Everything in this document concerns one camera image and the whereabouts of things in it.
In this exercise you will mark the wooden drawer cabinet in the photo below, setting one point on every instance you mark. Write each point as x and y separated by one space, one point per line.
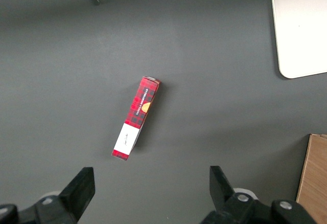
315 180

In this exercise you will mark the beige plastic tray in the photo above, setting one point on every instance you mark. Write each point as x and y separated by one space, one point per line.
301 27

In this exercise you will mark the red tartan shortbread box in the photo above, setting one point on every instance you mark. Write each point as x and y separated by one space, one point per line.
139 111

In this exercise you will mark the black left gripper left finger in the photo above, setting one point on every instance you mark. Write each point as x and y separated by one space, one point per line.
79 193

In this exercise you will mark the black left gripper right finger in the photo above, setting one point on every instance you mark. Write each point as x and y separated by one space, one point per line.
219 190

